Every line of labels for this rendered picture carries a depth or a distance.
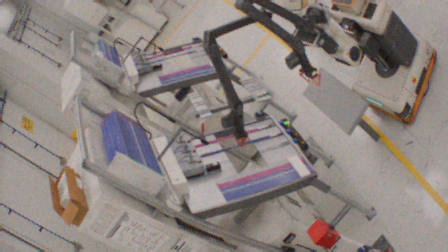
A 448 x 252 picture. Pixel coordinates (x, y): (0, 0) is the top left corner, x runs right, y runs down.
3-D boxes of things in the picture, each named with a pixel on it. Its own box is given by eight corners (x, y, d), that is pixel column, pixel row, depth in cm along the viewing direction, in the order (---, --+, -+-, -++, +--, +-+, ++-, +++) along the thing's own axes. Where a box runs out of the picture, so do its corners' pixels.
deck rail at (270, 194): (316, 180, 292) (316, 172, 288) (317, 182, 290) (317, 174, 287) (193, 219, 276) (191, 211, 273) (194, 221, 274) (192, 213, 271)
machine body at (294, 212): (307, 192, 389) (250, 160, 356) (344, 242, 331) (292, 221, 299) (252, 250, 402) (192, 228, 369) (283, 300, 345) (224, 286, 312)
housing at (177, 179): (168, 155, 332) (164, 135, 324) (191, 201, 291) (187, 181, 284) (156, 158, 330) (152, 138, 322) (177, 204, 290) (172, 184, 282)
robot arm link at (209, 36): (204, 33, 285) (196, 31, 293) (211, 54, 290) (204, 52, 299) (270, 8, 299) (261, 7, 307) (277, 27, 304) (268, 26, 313)
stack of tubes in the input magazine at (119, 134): (143, 128, 315) (110, 108, 301) (163, 176, 273) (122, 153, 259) (132, 144, 318) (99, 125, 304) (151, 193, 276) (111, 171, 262)
